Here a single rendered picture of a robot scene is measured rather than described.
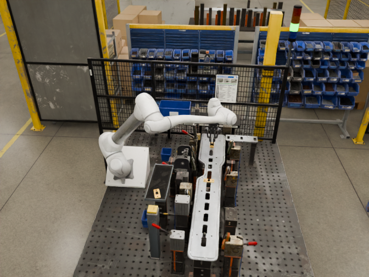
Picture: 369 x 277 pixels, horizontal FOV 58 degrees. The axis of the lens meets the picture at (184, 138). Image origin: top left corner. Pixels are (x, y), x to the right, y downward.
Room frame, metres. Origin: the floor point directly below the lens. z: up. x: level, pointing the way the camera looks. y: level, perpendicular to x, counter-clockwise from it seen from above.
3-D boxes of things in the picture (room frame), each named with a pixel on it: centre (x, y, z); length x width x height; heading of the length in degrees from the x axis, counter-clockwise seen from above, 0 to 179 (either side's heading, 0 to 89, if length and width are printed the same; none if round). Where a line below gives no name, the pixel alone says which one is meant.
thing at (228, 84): (2.95, -0.40, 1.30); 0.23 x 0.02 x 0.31; 83
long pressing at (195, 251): (1.93, -0.19, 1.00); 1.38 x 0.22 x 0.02; 173
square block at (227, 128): (2.67, -0.40, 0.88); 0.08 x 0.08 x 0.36; 83
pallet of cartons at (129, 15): (7.05, 0.89, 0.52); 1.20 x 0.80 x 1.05; 173
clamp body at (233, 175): (1.99, -0.37, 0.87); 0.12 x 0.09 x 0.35; 83
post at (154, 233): (1.50, 0.20, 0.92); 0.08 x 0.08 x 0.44; 83
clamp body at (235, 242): (1.35, -0.30, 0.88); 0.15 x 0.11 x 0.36; 83
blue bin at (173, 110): (2.89, 0.09, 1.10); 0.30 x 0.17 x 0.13; 84
